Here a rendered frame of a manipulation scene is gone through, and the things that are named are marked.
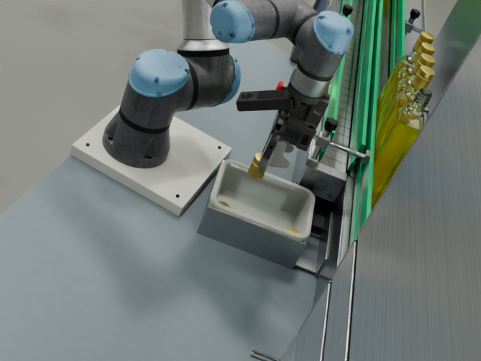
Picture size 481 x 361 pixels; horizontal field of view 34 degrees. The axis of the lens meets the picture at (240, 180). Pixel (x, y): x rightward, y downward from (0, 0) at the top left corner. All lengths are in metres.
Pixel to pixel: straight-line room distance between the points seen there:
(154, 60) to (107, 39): 1.98
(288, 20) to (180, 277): 0.54
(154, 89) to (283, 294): 0.50
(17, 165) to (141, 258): 1.33
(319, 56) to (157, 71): 0.36
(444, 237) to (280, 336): 1.03
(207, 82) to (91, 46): 1.89
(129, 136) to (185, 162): 0.16
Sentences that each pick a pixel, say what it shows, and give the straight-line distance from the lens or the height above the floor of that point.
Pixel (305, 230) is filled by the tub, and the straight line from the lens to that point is 1.66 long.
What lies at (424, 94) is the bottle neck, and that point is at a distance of 1.68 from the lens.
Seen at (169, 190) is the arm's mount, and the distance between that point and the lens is 1.71.
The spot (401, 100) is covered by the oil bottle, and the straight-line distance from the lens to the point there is 1.74.
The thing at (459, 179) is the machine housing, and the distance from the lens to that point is 0.57.
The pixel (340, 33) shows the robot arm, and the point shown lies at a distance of 1.45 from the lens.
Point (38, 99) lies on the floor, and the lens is 3.16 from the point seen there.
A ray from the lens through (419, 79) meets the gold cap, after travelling 1.73.
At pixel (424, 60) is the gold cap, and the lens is 1.77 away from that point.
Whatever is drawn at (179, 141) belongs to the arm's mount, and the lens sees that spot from 1.85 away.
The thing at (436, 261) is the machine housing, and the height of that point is 1.55.
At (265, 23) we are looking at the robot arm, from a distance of 1.45.
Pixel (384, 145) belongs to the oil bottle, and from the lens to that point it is 1.73.
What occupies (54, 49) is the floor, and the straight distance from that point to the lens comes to 3.48.
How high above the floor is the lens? 1.87
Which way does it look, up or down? 37 degrees down
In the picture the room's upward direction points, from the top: 24 degrees clockwise
